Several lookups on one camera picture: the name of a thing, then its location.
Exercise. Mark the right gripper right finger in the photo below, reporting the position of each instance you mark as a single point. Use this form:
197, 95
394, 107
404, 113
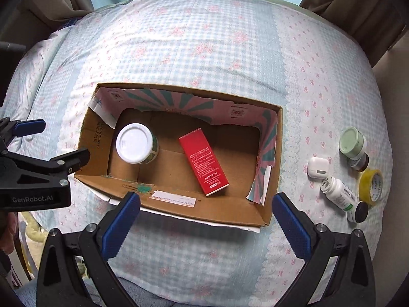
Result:
352, 281

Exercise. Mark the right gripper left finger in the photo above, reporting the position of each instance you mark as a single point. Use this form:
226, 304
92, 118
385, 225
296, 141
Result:
59, 282

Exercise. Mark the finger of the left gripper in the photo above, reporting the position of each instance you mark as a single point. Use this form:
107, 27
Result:
67, 163
11, 129

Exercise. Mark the white-lidded green label jar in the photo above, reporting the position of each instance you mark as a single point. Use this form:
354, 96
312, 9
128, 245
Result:
136, 144

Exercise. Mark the black-lidded small jar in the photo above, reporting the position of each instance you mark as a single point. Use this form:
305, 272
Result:
358, 213

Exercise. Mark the white pill bottle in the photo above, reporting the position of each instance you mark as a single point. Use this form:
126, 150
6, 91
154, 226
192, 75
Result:
338, 193

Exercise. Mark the yellow tape roll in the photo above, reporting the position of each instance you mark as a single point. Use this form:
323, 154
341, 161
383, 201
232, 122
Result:
370, 186

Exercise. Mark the dark brown small jar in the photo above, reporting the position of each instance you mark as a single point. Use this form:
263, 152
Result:
360, 164

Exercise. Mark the white earbuds case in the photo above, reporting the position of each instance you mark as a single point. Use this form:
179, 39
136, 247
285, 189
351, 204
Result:
317, 168

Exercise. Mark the red cosmetics box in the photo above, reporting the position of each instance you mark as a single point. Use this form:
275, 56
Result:
203, 162

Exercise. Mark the pale green cream jar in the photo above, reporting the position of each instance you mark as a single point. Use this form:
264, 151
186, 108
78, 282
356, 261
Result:
352, 143

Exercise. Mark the person's left hand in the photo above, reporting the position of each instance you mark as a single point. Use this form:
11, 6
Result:
7, 239

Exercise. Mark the beige curtain left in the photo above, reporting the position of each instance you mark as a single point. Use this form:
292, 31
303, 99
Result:
26, 22

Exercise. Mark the open cardboard box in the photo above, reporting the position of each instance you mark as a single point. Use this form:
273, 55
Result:
244, 134

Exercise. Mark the brown curtain right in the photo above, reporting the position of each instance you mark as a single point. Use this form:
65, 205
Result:
375, 24

